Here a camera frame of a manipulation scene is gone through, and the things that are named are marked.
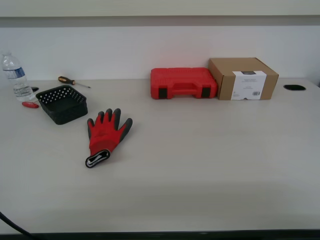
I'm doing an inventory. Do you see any red glove with grey fingertips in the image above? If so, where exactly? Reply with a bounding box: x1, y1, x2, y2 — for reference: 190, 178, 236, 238
84, 108, 134, 169

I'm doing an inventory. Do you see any black perforated plastic basket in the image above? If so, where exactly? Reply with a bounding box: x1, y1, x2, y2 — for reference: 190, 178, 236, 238
35, 84, 89, 126

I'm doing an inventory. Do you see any red plastic tool case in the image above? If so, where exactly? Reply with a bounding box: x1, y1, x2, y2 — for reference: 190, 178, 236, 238
150, 67, 219, 100

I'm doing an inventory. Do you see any brown cardboard box white label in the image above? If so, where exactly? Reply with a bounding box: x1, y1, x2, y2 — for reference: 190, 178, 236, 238
208, 57, 280, 101

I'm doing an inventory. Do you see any orange and black screwdriver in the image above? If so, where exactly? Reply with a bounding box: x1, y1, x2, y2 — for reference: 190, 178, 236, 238
57, 76, 92, 89

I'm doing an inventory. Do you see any clear plastic water bottle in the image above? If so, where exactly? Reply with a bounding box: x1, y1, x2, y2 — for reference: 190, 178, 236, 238
1, 51, 36, 102

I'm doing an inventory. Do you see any black cable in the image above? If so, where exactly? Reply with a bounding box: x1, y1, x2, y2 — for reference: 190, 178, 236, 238
0, 211, 35, 238

